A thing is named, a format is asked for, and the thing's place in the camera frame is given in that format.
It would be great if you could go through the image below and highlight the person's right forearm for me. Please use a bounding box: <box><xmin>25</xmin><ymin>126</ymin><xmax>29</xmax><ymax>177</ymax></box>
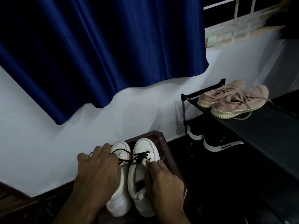
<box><xmin>158</xmin><ymin>208</ymin><xmax>191</xmax><ymax>224</ymax></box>

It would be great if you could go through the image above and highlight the black sneaker white sole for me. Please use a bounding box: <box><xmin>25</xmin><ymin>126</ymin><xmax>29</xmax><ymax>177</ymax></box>
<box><xmin>203</xmin><ymin>134</ymin><xmax>244</xmax><ymax>153</ymax></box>
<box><xmin>188</xmin><ymin>126</ymin><xmax>206</xmax><ymax>141</ymax></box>

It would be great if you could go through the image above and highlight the person's right hand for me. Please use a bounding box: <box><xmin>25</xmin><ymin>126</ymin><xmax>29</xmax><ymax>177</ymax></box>
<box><xmin>143</xmin><ymin>159</ymin><xmax>188</xmax><ymax>218</ymax></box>

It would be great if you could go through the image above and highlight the brown wooden door frame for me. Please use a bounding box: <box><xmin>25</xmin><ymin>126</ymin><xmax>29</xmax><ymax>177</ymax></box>
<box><xmin>0</xmin><ymin>180</ymin><xmax>38</xmax><ymax>224</ymax></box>

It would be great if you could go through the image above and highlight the black shoelace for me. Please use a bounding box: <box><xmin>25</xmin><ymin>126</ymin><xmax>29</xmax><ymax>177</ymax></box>
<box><xmin>88</xmin><ymin>148</ymin><xmax>151</xmax><ymax>184</ymax></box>

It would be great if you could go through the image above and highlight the dark brown plastic stool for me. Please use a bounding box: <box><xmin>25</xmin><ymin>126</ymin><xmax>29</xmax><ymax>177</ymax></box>
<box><xmin>93</xmin><ymin>130</ymin><xmax>188</xmax><ymax>224</ymax></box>

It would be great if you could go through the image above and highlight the blue curtain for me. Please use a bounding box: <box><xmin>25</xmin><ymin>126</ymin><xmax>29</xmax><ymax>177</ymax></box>
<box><xmin>266</xmin><ymin>0</ymin><xmax>299</xmax><ymax>40</ymax></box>
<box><xmin>0</xmin><ymin>0</ymin><xmax>209</xmax><ymax>126</ymax></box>

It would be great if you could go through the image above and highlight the pink sneaker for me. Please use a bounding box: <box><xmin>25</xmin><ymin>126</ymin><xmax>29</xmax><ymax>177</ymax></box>
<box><xmin>197</xmin><ymin>79</ymin><xmax>246</xmax><ymax>109</ymax></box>
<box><xmin>210</xmin><ymin>84</ymin><xmax>274</xmax><ymax>120</ymax></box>

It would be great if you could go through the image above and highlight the small green block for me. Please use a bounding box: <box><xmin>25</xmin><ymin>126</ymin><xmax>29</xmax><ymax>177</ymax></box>
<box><xmin>206</xmin><ymin>35</ymin><xmax>218</xmax><ymax>48</ymax></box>

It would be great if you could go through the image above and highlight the black shoe rack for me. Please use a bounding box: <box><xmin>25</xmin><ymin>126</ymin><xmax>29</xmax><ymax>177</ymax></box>
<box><xmin>180</xmin><ymin>78</ymin><xmax>299</xmax><ymax>224</ymax></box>

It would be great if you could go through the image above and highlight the person's left hand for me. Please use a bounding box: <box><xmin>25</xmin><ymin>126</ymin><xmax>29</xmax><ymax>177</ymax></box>
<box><xmin>73</xmin><ymin>143</ymin><xmax>122</xmax><ymax>209</ymax></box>

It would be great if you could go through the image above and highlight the white window grille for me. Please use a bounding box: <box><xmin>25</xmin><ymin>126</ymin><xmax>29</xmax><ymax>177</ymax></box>
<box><xmin>203</xmin><ymin>0</ymin><xmax>293</xmax><ymax>45</ymax></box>

